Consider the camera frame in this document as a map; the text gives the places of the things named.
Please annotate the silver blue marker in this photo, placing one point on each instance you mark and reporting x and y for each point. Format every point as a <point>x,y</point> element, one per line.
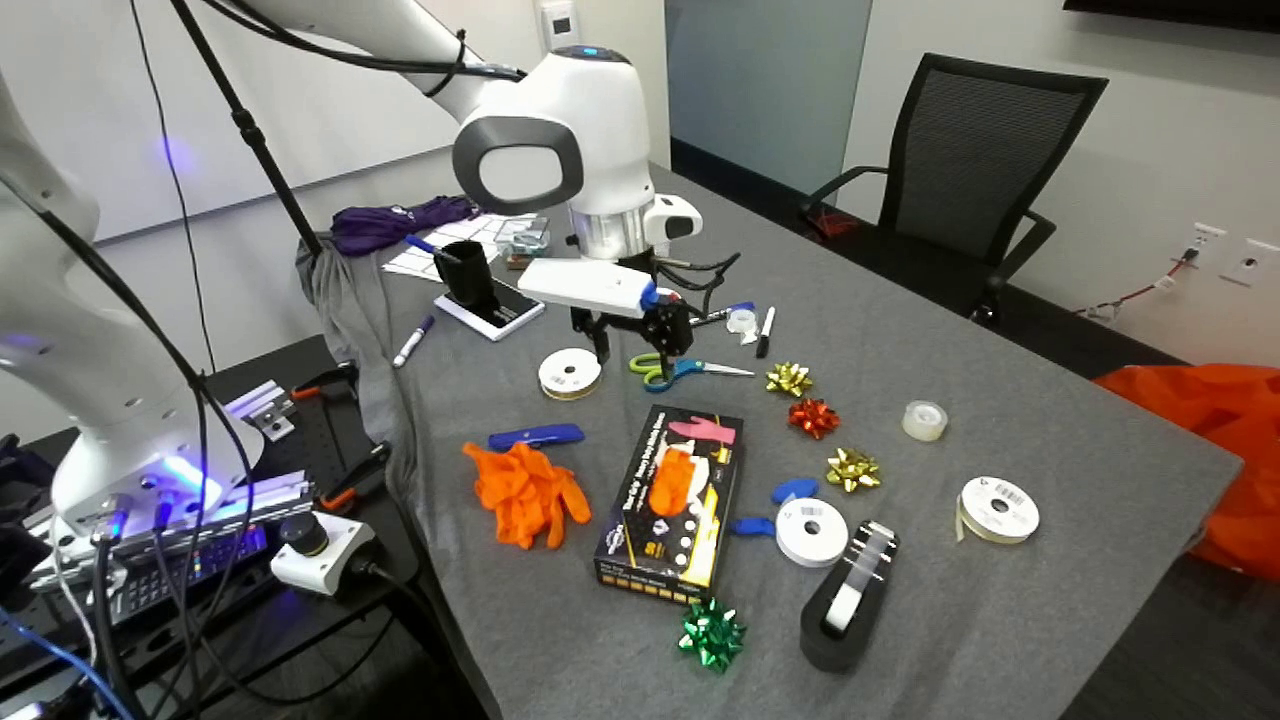
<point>733,317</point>

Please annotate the green bow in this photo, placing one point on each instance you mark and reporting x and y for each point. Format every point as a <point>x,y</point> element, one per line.
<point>713,634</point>

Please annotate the white power adapter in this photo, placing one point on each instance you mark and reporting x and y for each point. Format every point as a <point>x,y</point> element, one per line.
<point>318,550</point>

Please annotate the blue clip by spool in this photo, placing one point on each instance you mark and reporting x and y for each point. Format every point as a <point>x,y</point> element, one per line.
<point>761,524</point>

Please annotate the orange bag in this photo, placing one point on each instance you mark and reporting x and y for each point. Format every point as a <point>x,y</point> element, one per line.
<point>1238,408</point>

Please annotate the black office chair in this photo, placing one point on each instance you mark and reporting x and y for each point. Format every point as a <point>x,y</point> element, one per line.
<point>951,208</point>

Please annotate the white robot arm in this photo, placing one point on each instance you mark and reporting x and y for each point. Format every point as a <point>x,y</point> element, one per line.
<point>563,132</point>

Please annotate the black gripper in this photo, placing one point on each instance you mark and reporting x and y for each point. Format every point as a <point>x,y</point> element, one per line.
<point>666,328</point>

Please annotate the gold bow lower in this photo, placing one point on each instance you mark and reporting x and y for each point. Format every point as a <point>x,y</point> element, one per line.
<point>852,469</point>

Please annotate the orange rubber gloves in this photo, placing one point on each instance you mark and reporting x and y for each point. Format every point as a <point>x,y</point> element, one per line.
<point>531,493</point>

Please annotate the grey table cloth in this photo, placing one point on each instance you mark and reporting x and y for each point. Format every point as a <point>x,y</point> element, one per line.
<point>965,634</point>

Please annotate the blue clip by gloves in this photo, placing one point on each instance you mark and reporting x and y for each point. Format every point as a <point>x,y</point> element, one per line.
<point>537,436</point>

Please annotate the blue pen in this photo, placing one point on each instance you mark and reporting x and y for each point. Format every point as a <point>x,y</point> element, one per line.
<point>413,342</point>

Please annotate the yellow ribbon spool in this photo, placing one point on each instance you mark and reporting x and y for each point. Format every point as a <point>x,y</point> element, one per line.
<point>566,374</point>

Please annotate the white tablet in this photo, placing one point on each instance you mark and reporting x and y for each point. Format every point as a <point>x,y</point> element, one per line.
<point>511,312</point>

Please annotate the black tape dispenser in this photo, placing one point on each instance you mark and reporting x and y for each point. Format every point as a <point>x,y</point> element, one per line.
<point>842,614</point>

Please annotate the white gold ribbon spool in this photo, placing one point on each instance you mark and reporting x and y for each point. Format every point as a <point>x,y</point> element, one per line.
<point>999,511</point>

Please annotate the green blue scissors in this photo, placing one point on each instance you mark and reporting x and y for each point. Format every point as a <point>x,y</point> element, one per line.
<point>659,374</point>

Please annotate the gold bow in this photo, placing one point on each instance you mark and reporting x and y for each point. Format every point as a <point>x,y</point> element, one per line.
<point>789,378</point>
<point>852,469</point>

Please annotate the gold bow upper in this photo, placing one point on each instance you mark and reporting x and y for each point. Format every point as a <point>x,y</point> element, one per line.
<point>789,378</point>

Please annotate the black marker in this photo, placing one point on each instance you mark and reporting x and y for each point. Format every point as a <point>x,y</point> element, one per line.
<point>767,332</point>

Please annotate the clear tape roll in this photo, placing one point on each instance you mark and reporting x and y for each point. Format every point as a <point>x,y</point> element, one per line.
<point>924,421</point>

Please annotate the red bow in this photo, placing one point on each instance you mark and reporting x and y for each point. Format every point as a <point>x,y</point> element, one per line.
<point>813,416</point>

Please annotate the purple cloth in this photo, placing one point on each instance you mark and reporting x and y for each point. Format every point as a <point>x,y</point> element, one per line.
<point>372,230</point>

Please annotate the black tripod pole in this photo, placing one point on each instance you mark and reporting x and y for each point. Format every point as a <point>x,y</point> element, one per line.
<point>244,127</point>

